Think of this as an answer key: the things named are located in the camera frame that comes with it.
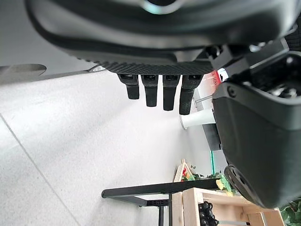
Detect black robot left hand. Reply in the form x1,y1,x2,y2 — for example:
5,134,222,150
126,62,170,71
24,0,301,209

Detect wooden crate with fruits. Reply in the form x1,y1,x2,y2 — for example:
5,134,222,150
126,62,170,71
173,159,198,182

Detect red and white sign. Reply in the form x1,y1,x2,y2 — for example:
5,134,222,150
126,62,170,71
202,69,229,96

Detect black box on floor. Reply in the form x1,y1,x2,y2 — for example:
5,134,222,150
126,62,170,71
202,123,222,150

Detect black bunch of grapes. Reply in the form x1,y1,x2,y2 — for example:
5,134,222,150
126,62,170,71
198,201,221,226

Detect green artificial leaves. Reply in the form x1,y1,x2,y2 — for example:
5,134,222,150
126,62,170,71
280,204,301,224

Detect white round pedestal post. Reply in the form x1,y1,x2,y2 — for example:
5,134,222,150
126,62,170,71
180,109,216,130

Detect black metal table frame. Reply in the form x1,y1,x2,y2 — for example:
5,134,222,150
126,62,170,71
101,178,221,226

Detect light wooden shelf frame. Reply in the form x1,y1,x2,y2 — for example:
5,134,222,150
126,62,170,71
170,187,286,226

